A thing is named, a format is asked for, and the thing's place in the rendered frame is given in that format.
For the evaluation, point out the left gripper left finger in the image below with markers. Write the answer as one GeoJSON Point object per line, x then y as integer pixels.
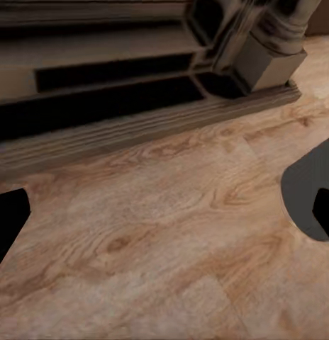
{"type": "Point", "coordinates": [14, 211]}

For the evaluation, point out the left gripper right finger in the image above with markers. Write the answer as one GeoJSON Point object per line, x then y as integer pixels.
{"type": "Point", "coordinates": [321, 208]}

